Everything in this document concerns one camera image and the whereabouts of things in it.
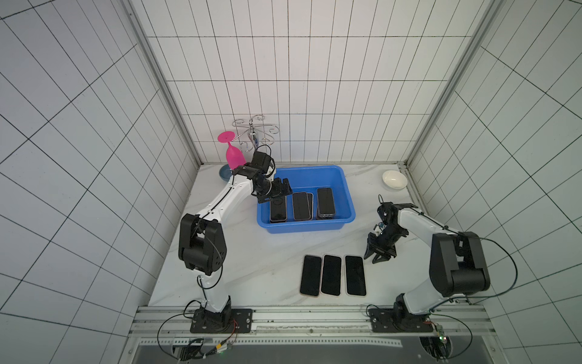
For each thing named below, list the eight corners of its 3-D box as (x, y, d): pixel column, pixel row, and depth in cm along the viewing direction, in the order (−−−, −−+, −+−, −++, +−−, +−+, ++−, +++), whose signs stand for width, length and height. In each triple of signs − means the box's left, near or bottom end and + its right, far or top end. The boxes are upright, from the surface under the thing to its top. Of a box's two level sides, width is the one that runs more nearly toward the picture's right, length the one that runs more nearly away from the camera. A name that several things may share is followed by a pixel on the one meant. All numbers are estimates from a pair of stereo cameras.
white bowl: (384, 192, 109) (387, 185, 104) (379, 177, 115) (382, 170, 111) (405, 192, 109) (410, 185, 104) (399, 177, 115) (403, 170, 111)
